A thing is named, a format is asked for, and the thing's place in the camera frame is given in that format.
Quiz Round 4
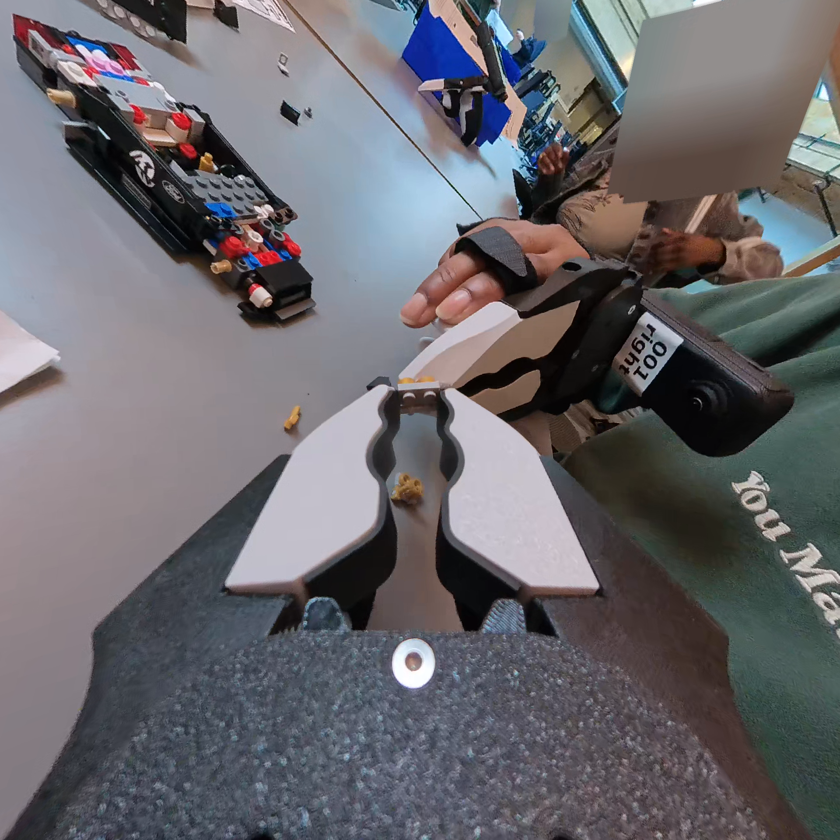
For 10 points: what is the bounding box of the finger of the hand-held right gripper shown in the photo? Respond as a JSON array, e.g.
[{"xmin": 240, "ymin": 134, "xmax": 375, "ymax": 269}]
[
  {"xmin": 459, "ymin": 367, "xmax": 547, "ymax": 419},
  {"xmin": 397, "ymin": 298, "xmax": 583, "ymax": 389}
]

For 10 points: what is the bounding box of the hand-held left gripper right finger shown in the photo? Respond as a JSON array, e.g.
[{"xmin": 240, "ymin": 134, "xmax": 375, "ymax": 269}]
[{"xmin": 438, "ymin": 389, "xmax": 601, "ymax": 621}]

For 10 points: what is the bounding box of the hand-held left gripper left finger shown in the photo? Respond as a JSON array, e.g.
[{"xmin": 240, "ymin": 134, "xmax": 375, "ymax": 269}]
[{"xmin": 224, "ymin": 385, "xmax": 398, "ymax": 611}]

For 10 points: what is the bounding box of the gold lego engine assembly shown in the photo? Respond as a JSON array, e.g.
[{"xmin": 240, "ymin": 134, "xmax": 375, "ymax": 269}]
[{"xmin": 397, "ymin": 376, "xmax": 442, "ymax": 416}]

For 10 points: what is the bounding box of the black lego car model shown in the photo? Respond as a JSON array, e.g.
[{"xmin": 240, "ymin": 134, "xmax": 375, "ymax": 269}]
[{"xmin": 13, "ymin": 14, "xmax": 316, "ymax": 322}]

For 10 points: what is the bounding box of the black printed lego plate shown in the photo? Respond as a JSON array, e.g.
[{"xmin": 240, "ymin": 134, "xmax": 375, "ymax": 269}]
[{"xmin": 98, "ymin": 0, "xmax": 191, "ymax": 43}]

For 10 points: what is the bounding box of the person's right forearm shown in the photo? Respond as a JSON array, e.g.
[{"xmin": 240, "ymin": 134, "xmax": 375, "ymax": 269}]
[{"xmin": 594, "ymin": 381, "xmax": 651, "ymax": 416}]

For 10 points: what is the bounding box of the person's right hand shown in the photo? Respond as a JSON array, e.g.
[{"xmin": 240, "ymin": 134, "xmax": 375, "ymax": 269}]
[{"xmin": 400, "ymin": 218, "xmax": 592, "ymax": 329}]

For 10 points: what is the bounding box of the black handheld device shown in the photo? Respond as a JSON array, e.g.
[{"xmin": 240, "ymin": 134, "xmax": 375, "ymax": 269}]
[{"xmin": 420, "ymin": 23, "xmax": 509, "ymax": 147}]

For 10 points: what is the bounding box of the blue plastic storage bin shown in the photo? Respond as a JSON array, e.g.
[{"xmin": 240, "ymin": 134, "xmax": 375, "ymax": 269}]
[{"xmin": 402, "ymin": 0, "xmax": 514, "ymax": 147}]

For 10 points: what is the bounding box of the white numbered paper bag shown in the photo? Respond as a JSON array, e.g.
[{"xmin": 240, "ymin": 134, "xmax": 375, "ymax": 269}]
[{"xmin": 0, "ymin": 311, "xmax": 61, "ymax": 395}]

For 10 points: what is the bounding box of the crumpled white paper bag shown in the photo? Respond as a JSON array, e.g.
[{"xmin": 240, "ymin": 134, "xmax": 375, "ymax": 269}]
[{"xmin": 233, "ymin": 0, "xmax": 296, "ymax": 32}]

